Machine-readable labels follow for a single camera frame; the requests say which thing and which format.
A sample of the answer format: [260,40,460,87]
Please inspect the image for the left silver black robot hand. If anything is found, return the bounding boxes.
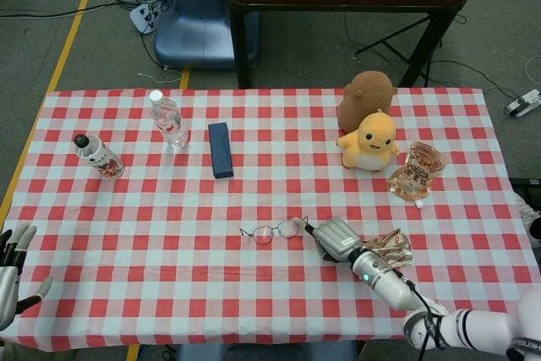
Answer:
[0,222,55,331]

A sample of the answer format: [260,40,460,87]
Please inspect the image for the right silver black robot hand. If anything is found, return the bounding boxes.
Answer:
[291,216,364,265]

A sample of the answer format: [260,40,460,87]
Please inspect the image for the thin-framed eyeglasses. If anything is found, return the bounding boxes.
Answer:
[238,217,308,246]

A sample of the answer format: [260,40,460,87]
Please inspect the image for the navy blue glasses case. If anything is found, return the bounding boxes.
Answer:
[208,122,235,179]

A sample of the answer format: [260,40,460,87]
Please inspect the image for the crumpled gold foil wrapper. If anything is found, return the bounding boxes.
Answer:
[358,227,414,271]

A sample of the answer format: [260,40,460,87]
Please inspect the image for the clear orange snack pouch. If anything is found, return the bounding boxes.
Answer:
[386,140,448,209]

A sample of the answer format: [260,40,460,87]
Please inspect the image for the yellow plush toy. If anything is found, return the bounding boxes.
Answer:
[336,109,401,171]

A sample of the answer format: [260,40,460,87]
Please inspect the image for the red white checkered tablecloth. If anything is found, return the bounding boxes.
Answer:
[0,86,541,353]

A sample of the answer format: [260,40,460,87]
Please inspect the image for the brown plush toy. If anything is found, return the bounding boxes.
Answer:
[336,70,399,134]

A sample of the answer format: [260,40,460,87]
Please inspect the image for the black cap white label bottle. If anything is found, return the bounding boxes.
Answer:
[73,134,126,179]

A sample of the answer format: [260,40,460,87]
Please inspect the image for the white fabric object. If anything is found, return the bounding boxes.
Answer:
[514,193,541,248]

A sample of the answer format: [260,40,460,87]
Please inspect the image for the clear plastic water bottle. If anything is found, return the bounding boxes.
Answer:
[149,90,191,149]

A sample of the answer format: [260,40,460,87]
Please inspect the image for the white grey power strip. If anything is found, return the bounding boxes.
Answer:
[503,89,541,119]

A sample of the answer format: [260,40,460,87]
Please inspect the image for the blue chair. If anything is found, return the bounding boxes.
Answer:
[153,0,261,71]

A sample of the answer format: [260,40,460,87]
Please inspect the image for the white power strip with plugs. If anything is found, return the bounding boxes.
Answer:
[128,0,168,36]

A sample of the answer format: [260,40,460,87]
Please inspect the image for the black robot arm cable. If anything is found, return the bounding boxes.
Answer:
[396,271,450,353]

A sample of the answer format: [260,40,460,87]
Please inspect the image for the long black floor cable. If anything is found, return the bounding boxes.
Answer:
[0,0,132,19]

